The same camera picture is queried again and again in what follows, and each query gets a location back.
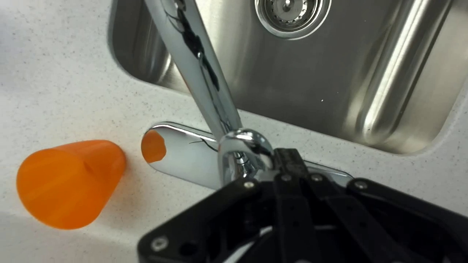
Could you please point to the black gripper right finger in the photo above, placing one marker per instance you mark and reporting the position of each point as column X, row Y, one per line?
column 390, row 220

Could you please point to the chrome faucet spout and base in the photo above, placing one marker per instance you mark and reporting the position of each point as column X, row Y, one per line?
column 195, row 59

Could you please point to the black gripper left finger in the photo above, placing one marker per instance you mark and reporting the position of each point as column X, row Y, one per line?
column 205, row 220

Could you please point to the stainless steel sink basin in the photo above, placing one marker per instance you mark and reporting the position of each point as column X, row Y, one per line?
column 316, row 83

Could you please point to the round metal sink drain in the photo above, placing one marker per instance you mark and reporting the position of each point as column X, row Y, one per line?
column 292, row 15

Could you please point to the orange plastic cup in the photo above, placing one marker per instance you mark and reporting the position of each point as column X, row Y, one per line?
column 68, row 185

